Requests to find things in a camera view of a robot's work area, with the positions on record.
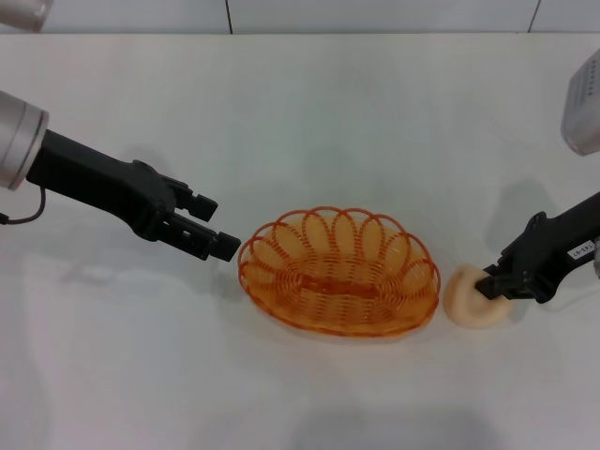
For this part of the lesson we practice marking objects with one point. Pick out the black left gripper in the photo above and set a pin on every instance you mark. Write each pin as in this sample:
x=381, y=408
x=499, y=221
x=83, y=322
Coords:
x=103, y=187

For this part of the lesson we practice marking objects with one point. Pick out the orange woven plastic basket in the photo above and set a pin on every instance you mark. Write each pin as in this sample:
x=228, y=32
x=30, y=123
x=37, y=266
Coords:
x=337, y=290

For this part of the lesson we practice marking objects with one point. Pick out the pale round bread bun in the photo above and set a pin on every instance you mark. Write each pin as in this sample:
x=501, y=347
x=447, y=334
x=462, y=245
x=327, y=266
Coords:
x=461, y=304

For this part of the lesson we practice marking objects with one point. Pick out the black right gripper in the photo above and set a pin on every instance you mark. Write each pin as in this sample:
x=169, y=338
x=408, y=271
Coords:
x=548, y=253

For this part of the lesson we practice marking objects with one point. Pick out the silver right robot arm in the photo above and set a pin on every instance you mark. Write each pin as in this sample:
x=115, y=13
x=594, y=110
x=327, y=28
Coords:
x=583, y=108

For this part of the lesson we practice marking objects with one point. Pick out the white printed label sticker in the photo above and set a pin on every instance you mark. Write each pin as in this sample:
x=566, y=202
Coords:
x=582, y=249

